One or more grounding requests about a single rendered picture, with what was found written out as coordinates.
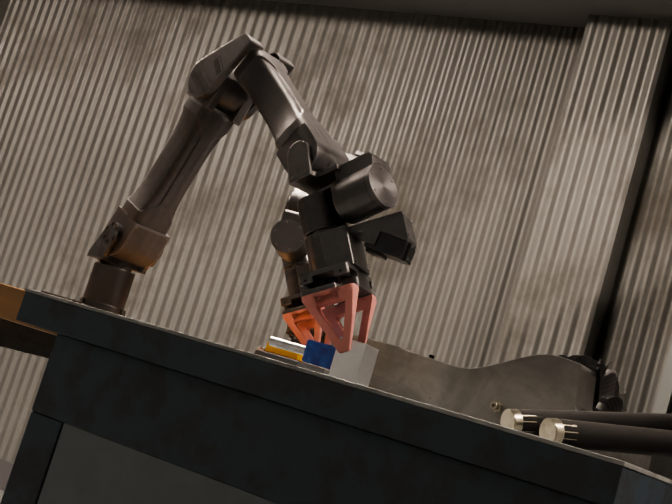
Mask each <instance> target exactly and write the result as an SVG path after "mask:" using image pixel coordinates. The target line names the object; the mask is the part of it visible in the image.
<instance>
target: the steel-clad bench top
mask: <svg viewBox="0 0 672 504"><path fill-rule="evenodd" d="M25 291H26V292H30V293H33V294H36V295H40V296H43V297H47V298H50V299H53V300H57V301H60V302H64V303H67V304H71V305H74V306H77V307H81V308H84V309H88V310H91V311H94V312H98V313H101V314H105V315H108V316H112V317H115V318H118V319H122V320H125V321H129V322H132V323H135V324H139V325H142V326H146V327H149V328H153V329H156V330H159V331H163V332H166V333H170V334H173V335H176V336H180V337H183V338H187V339H190V340H193V341H197V342H200V343H204V344H207V345H211V346H214V347H217V348H221V349H224V350H228V351H231V352H234V353H238V354H241V355H245V356H248V357H252V358H255V359H258V360H262V361H265V362H269V363H272V364H275V365H279V366H282V367H286V368H289V369H293V370H296V371H299V372H303V373H306V374H310V375H313V376H316V377H320V378H323V379H327V380H330V381H333V382H337V383H340V384H344V385H347V386H351V387H354V388H357V389H361V390H364V391H368V392H371V393H374V394H378V395H381V396H385V397H388V398H392V399H395V400H398V401H402V402H405V403H409V404H412V405H415V406H419V407H422V408H426V409H429V410H433V411H436V412H439V413H443V414H446V415H450V416H453V417H456V418H460V419H463V420H467V421H470V422H473V423H477V424H480V425H484V426H487V427H491V428H494V429H497V430H501V431H504V432H508V433H511V434H514V435H518V436H521V437H525V438H528V439H532V440H535V441H538V442H542V443H545V444H549V445H552V446H555V447H559V448H562V449H566V450H569V451H573V452H576V453H579V454H583V455H586V456H590V457H593V458H596V459H600V460H603V461H607V462H610V463H613V464H617V465H620V466H623V467H626V468H629V469H631V470H634V471H636V472H639V473H642V474H644V475H647V476H650V477H652V478H655V479H658V480H660V481H663V482H665V483H668V484H671V485H672V480H670V479H668V478H665V477H663V476H660V475H658V474H655V473H652V472H650V471H647V470H645V469H642V468H640V467H637V466H635V465H632V464H630V463H627V462H625V461H621V460H618V459H616V458H613V457H608V456H604V455H601V454H597V453H594V452H590V451H587V450H584V449H580V448H577V447H573V446H570V445H566V444H563V443H559V442H556V441H553V440H549V439H546V438H542V437H539V436H535V435H532V434H528V433H525V432H522V431H518V430H517V429H512V428H508V427H504V426H501V425H497V424H494V423H490V422H487V421H484V420H480V419H477V418H473V417H470V416H466V415H463V414H459V413H456V412H453V411H449V410H446V409H442V408H439V407H435V406H432V405H430V404H427V403H422V402H418V401H415V400H411V399H408V398H404V397H401V396H397V395H394V394H391V393H387V392H384V391H380V390H377V389H373V388H370V387H366V386H363V385H360V384H356V383H353V382H349V381H347V380H344V379H339V378H335V377H332V376H329V375H325V374H322V373H318V372H315V371H311V370H308V369H304V368H301V367H297V366H294V365H291V364H287V363H284V362H280V361H277V360H274V359H272V358H266V357H263V356H260V355H256V354H253V353H249V352H246V351H242V350H239V349H235V348H232V347H229V346H225V345H222V344H218V343H215V342H211V341H208V340H206V339H201V338H198V337H194V336H191V335H187V334H184V333H180V332H177V331H173V330H170V329H167V328H163V327H160V326H156V325H153V324H149V323H146V322H144V321H139V320H135V319H132V318H129V317H125V316H122V315H118V314H115V313H111V312H108V311H104V310H101V309H98V308H94V307H91V306H87V305H85V304H80V303H77V302H73V301H71V300H67V299H63V298H60V297H56V296H53V295H49V294H46V293H42V292H40V291H36V290H32V289H29V288H25Z"/></svg>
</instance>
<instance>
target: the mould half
mask: <svg viewBox="0 0 672 504"><path fill-rule="evenodd" d="M366 344H368V345H370V346H372V347H374V348H376V349H378V350H379V352H378V355H377V359H376V362H375V366H374V369H373V372H372V376H371V379H370V383H369V386H368V387H370V388H373V389H377V390H380V391H384V392H387V393H391V394H394V395H397V396H401V397H404V398H408V399H411V400H415V401H418V402H422V403H427V404H430V405H432V406H435V407H439V408H442V409H446V410H449V411H453V412H456V413H459V414H463V415H466V416H470V417H473V418H477V419H480V420H484V421H487V422H490V423H494V424H497V425H501V423H500V422H501V416H502V413H503V412H504V411H505V410H506V409H539V410H570V411H592V408H593V399H594V392H595V383H596V373H595V372H593V371H592V370H590V369H589V368H587V367H585V366H584V365H582V364H581V363H577V362H574V361H572V360H569V359H566V358H564V357H561V356H557V355H552V354H537V355H530V356H525V357H520V358H516V359H513V360H509V361H505V362H501V363H497V364H493V365H489V366H484V367H477V368H463V367H458V366H454V365H451V364H448V363H444V362H441V361H438V360H435V359H432V358H429V357H426V356H423V355H420V354H417V353H414V352H411V351H409V350H406V349H404V348H402V347H400V346H396V345H392V344H388V343H385V342H381V341H377V340H373V339H369V338H367V342H366ZM497 401H498V402H500V403H501V404H502V405H503V408H502V411H501V412H497V413H496V412H494V410H493V409H491V408H490V404H491V403H492V402H497ZM587 451H590V452H594V453H597V454H601V455H604V456H608V457H613V458H616V459H618V460H621V461H625V462H627V463H630V464H632V465H635V466H637V467H640V468H642V469H645V470H647V471H650V472H652V473H655V474H658V475H660V476H663V477H665V478H668V479H670V480H672V457H662V456H651V455H640V454H629V453H618V452H606V451H595V450H587Z"/></svg>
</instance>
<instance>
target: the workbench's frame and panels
mask: <svg viewBox="0 0 672 504"><path fill-rule="evenodd" d="M16 320H18V321H21V322H24V323H27V324H30V325H33V326H37V327H40V328H43V329H46V330H49V331H52V332H56V333H59V334H57V336H56V339H55V342H54V345H53V348H52V351H51V354H50V357H49V360H48V363H47V366H46V369H45V372H44V374H43V377H42V380H41V383H40V386H39V389H38V392H37V395H36V398H35V401H34V404H33V407H32V410H33V412H31V414H30V417H29V420H28V423H27V426H26V429H25V432H24V435H23V438H22V441H21V444H20V447H19V450H18V453H17V456H16V458H15V461H14V464H13V467H12V470H11V473H10V476H9V479H8V482H7V485H6V488H5V491H4V494H3V497H2V500H1V503H0V504H672V485H671V484H668V483H665V482H663V481H660V480H658V479H655V478H652V477H650V476H647V475H644V474H642V473H639V472H636V471H634V470H631V469H629V468H626V467H623V466H620V465H617V464H613V463H610V462H607V461H603V460H600V459H596V458H593V457H590V456H586V455H583V454H579V453H576V452H573V451H569V450H566V449H562V448H559V447H555V446H552V445H549V444H545V443H542V442H538V441H535V440H532V439H528V438H525V437H521V436H518V435H514V434H511V433H508V432H504V431H501V430H497V429H494V428H491V427H487V426H484V425H480V424H477V423H473V422H470V421H467V420H463V419H460V418H456V417H453V416H450V415H446V414H443V413H439V412H436V411H433V410H429V409H426V408H422V407H419V406H415V405H412V404H409V403H405V402H402V401H398V400H395V399H392V398H388V397H385V396H381V395H378V394H374V393H371V392H368V391H364V390H361V389H357V388H354V387H351V386H347V385H344V384H340V383H337V382H333V381H330V380H327V379H323V378H320V377H316V376H313V375H310V374H306V373H303V372H299V371H296V370H293V369H289V368H286V367H282V366H279V365H275V364H272V363H269V362H265V361H262V360H258V359H255V358H252V357H248V356H245V355H241V354H238V353H234V352H231V351H228V350H224V349H221V348H217V347H214V346H211V345H207V344H204V343H200V342H197V341H193V340H190V339H187V338H183V337H180V336H176V335H173V334H170V333H166V332H163V331H159V330H156V329H153V328H149V327H146V326H142V325H139V324H135V323H132V322H129V321H125V320H122V319H118V318H115V317H112V316H108V315H105V314H101V313H98V312H94V311H91V310H88V309H84V308H81V307H77V306H74V305H71V304H67V303H64V302H60V301H57V300H53V299H50V298H47V297H43V296H40V295H36V294H33V293H30V292H25V294H24V297H23V300H22V303H21V306H20V309H19V312H18V315H17V318H16Z"/></svg>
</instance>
